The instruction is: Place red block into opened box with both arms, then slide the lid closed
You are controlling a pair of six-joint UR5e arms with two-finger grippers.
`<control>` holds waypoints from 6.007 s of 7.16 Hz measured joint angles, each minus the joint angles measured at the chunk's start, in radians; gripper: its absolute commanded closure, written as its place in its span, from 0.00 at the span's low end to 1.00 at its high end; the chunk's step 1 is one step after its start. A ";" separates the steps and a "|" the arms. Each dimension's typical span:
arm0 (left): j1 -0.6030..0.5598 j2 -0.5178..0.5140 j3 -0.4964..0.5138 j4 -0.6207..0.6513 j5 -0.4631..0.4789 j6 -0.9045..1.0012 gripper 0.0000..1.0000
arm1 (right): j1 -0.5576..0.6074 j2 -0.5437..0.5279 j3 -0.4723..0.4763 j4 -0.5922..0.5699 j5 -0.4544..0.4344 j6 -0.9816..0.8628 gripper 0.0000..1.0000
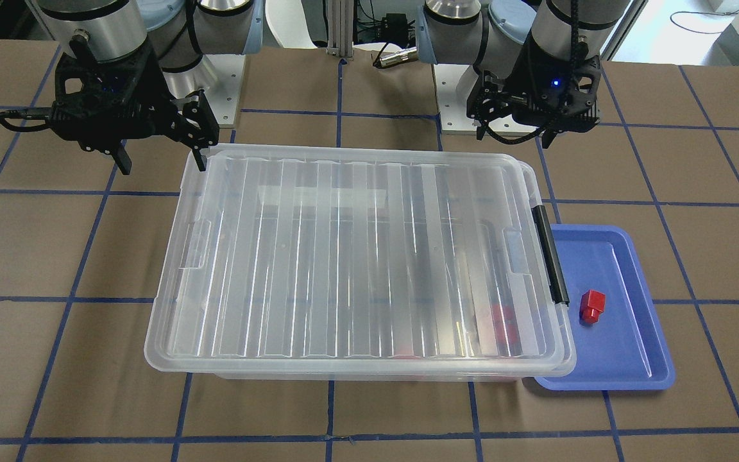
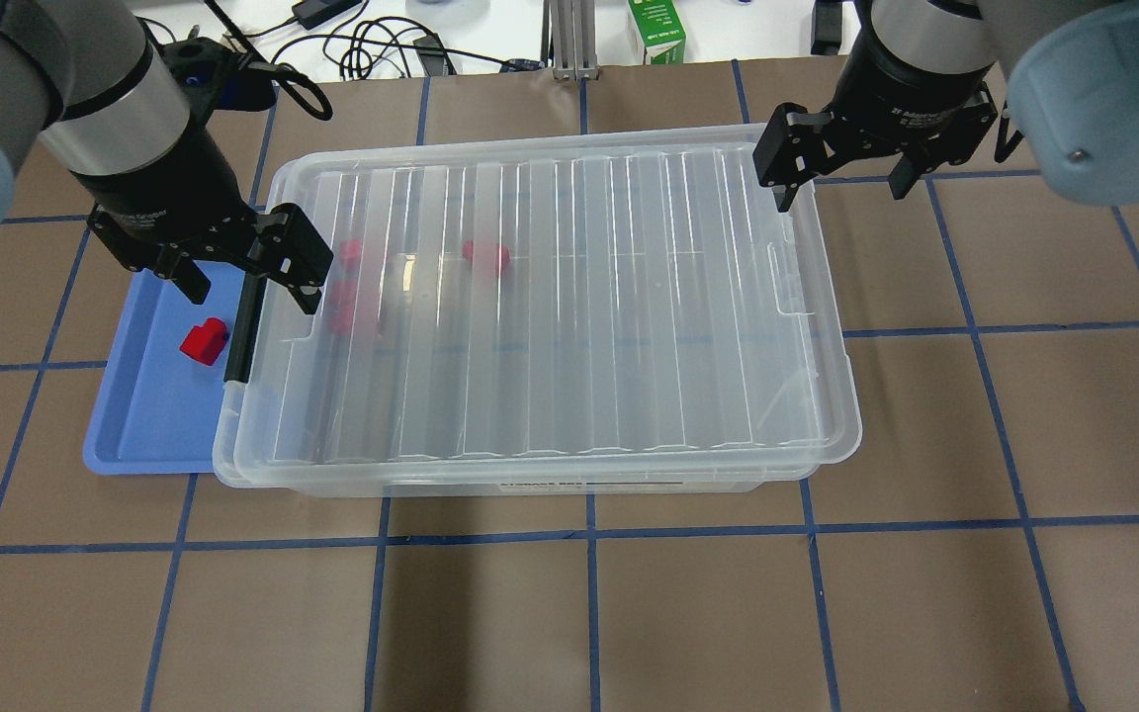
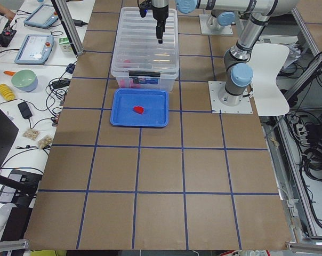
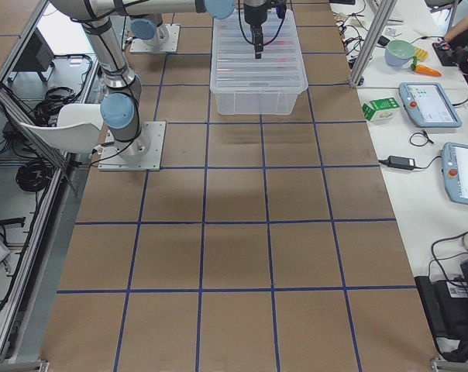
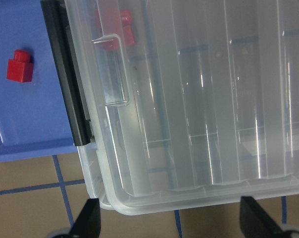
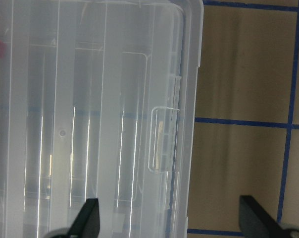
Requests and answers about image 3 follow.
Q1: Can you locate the clear plastic box lid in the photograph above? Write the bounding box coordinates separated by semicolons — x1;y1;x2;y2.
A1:
111;7;180;79

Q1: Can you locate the red block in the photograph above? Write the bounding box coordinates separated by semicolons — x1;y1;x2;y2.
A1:
133;106;144;115

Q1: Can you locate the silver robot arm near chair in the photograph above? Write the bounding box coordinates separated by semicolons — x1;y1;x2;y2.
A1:
176;1;298;106

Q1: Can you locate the clear plastic storage box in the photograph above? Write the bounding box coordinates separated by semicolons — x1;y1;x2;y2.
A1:
111;69;179;92

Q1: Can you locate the blue plastic tray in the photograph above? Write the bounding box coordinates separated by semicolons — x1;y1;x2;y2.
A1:
110;89;169;128

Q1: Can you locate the green white carton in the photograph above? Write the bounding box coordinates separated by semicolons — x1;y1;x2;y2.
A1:
58;37;73;52

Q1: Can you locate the white chair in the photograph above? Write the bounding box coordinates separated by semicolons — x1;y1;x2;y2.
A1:
248;43;289;116

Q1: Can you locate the teach pendant far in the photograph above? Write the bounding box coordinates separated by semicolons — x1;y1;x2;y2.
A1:
23;4;59;29

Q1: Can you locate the teach pendant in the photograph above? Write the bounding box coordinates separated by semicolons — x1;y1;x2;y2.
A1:
14;34;54;65
23;4;59;29

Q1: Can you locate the teach pendant near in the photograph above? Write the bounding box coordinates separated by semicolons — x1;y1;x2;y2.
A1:
14;34;54;65

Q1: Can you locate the green bowl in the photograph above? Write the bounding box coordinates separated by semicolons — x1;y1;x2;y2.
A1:
11;69;38;92

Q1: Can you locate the orange toy carrot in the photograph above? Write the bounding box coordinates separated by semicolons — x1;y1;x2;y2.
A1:
4;70;15;76

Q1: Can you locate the black power adapter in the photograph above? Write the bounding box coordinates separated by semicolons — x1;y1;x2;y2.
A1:
18;102;33;119

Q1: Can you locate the yellow toy corn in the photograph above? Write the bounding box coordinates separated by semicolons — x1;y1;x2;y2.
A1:
0;84;15;101

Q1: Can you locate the aluminium frame post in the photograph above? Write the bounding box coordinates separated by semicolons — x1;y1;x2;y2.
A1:
51;0;84;57

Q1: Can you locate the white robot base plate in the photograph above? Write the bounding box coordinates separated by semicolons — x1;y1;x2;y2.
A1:
208;81;253;114

